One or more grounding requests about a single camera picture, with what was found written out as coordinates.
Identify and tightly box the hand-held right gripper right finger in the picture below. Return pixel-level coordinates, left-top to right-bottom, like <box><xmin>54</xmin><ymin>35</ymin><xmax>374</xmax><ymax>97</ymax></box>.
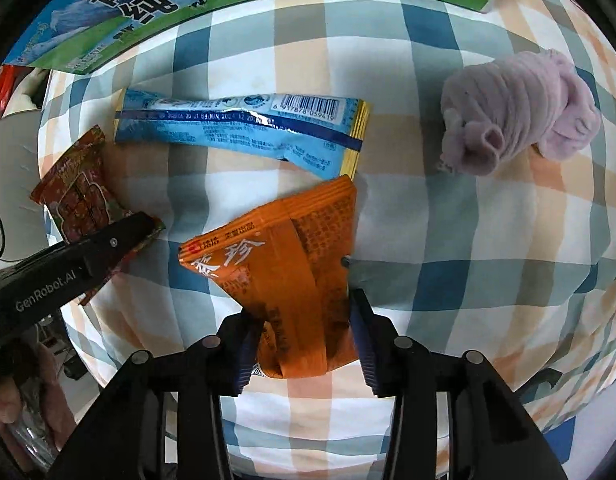
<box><xmin>349</xmin><ymin>287</ymin><xmax>569</xmax><ymax>480</ymax></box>

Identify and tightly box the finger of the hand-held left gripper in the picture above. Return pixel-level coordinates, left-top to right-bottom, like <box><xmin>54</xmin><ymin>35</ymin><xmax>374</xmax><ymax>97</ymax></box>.
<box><xmin>63</xmin><ymin>211</ymin><xmax>158</xmax><ymax>292</ymax></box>

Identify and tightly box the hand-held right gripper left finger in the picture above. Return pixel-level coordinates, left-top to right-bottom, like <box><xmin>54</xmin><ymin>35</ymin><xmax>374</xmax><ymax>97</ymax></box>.
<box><xmin>48</xmin><ymin>309</ymin><xmax>267</xmax><ymax>480</ymax></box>

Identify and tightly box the red snack packet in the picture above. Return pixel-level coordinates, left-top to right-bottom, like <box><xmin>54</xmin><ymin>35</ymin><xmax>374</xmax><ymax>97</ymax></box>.
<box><xmin>30</xmin><ymin>126</ymin><xmax>167</xmax><ymax>307</ymax></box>

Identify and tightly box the orange snack packet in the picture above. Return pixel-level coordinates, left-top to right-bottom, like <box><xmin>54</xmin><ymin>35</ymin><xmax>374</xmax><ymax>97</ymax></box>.
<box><xmin>179</xmin><ymin>175</ymin><xmax>361</xmax><ymax>380</ymax></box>

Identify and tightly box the person's left hand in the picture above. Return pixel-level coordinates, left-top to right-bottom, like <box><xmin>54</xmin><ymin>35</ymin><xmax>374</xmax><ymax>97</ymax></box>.
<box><xmin>0</xmin><ymin>332</ymin><xmax>79</xmax><ymax>453</ymax></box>

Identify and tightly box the plaid checkered blanket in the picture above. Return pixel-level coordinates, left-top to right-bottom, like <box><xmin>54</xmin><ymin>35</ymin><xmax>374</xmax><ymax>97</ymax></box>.
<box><xmin>37</xmin><ymin>0</ymin><xmax>616</xmax><ymax>480</ymax></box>

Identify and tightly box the blue snack packet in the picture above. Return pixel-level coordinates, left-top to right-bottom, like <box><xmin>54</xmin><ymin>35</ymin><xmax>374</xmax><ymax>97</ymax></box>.
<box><xmin>112</xmin><ymin>87</ymin><xmax>373</xmax><ymax>181</ymax></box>

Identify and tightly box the rolled pink towel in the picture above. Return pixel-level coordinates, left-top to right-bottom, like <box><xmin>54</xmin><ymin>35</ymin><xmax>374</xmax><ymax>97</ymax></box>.
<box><xmin>437</xmin><ymin>48</ymin><xmax>603</xmax><ymax>178</ymax></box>

